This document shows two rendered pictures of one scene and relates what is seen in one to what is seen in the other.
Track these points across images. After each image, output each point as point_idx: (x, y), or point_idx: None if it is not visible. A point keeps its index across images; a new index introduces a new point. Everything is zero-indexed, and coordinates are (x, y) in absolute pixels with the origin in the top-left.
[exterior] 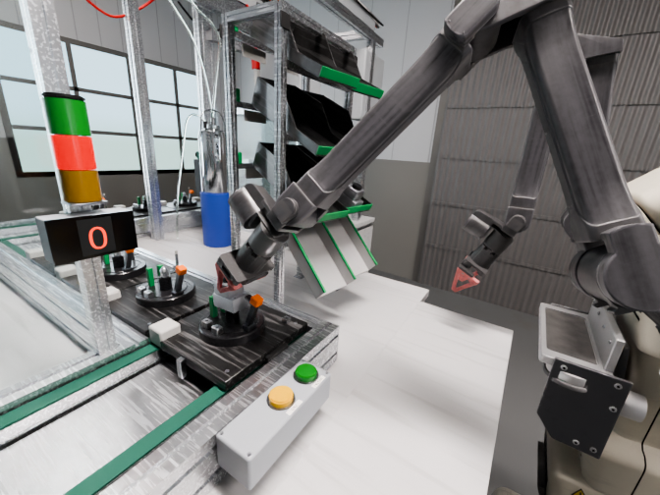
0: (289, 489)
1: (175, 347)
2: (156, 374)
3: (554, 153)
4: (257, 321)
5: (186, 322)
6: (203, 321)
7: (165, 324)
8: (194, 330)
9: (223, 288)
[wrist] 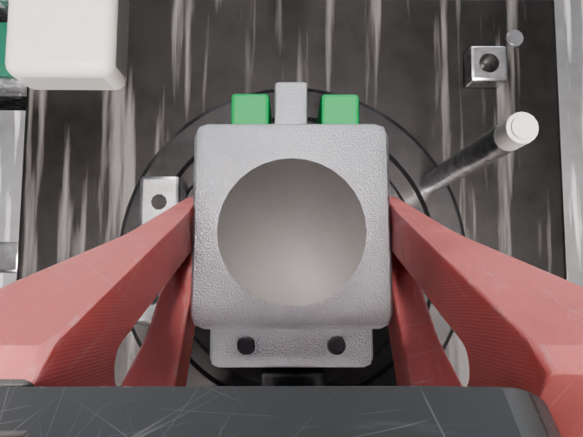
0: None
1: (33, 176)
2: (22, 158)
3: None
4: (370, 378)
5: (186, 40)
6: (142, 197)
7: (59, 25)
8: (167, 132)
9: (153, 315)
